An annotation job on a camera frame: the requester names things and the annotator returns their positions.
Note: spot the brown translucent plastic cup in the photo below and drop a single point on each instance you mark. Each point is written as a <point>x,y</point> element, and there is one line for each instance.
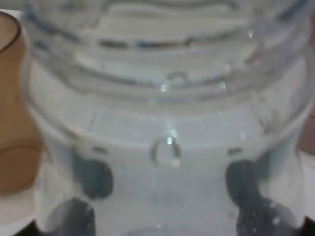
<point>20,142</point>

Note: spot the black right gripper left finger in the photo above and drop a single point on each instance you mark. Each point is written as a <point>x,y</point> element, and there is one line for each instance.
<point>80,197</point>

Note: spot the clear plastic water bottle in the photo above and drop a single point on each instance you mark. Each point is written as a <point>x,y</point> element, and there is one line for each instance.
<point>178,90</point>

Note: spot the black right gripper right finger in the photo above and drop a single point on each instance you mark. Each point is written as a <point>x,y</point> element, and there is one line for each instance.
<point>258,215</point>

